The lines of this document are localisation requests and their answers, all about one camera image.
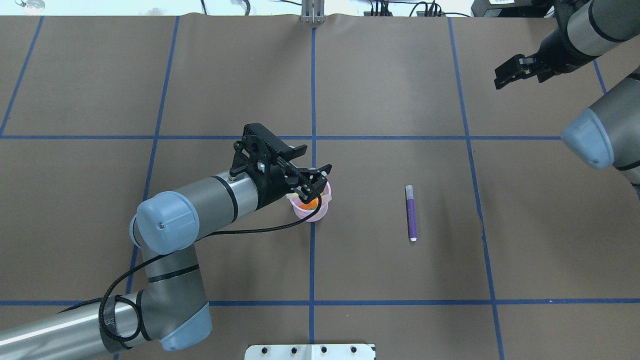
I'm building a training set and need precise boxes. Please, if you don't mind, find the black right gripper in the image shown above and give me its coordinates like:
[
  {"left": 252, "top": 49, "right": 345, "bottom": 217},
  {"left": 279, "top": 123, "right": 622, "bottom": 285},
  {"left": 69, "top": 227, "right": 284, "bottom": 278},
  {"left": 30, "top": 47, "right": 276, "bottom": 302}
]
[{"left": 494, "top": 42, "right": 570, "bottom": 91}]

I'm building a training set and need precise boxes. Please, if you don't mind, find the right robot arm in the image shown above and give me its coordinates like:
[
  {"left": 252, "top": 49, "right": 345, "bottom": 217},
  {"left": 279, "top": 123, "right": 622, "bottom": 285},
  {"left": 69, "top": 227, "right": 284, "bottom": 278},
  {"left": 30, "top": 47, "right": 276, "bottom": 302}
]
[{"left": 494, "top": 0, "right": 640, "bottom": 191}]

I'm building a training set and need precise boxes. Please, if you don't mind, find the black box with label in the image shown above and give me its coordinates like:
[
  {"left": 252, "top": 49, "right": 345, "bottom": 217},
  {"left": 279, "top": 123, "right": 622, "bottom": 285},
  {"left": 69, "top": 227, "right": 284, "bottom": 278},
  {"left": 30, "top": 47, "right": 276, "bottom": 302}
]
[{"left": 471, "top": 0, "right": 553, "bottom": 18}]

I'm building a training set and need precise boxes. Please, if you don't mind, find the orange marker pen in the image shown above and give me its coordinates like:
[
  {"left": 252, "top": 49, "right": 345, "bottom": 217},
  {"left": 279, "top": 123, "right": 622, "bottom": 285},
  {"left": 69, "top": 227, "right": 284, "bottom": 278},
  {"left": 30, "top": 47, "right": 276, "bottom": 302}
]
[{"left": 298, "top": 198, "right": 319, "bottom": 211}]

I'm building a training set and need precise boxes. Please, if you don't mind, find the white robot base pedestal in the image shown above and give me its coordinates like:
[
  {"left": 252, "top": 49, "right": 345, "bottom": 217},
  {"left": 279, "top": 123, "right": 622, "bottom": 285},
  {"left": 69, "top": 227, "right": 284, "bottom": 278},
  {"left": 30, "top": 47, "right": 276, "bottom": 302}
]
[{"left": 244, "top": 343, "right": 377, "bottom": 360}]

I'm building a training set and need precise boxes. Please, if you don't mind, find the aluminium frame post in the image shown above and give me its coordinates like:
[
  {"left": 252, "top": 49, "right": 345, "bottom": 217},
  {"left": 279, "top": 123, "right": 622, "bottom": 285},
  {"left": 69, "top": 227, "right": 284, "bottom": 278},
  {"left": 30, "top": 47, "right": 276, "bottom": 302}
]
[{"left": 300, "top": 0, "right": 326, "bottom": 25}]

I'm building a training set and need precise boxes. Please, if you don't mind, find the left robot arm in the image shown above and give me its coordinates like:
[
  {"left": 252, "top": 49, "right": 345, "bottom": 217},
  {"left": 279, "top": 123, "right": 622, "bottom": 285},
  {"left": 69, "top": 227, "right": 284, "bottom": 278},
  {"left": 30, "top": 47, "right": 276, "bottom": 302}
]
[{"left": 1, "top": 159, "right": 332, "bottom": 360}]

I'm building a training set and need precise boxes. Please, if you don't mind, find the purple marker pen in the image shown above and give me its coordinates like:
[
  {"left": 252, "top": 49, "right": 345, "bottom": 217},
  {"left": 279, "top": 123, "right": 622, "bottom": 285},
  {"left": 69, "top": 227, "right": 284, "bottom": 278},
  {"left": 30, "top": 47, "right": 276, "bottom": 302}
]
[{"left": 405, "top": 184, "right": 418, "bottom": 243}]

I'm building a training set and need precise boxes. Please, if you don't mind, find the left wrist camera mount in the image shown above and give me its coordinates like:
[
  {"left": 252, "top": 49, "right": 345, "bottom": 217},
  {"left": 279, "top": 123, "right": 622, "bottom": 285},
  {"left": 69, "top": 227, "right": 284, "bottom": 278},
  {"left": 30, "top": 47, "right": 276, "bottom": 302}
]
[{"left": 229, "top": 123, "right": 307, "bottom": 177}]

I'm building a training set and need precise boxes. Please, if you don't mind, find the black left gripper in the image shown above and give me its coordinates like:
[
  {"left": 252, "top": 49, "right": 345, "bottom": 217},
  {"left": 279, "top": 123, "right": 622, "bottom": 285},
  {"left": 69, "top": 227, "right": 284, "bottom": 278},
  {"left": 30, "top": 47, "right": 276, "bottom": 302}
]
[{"left": 253, "top": 161, "right": 333, "bottom": 210}]

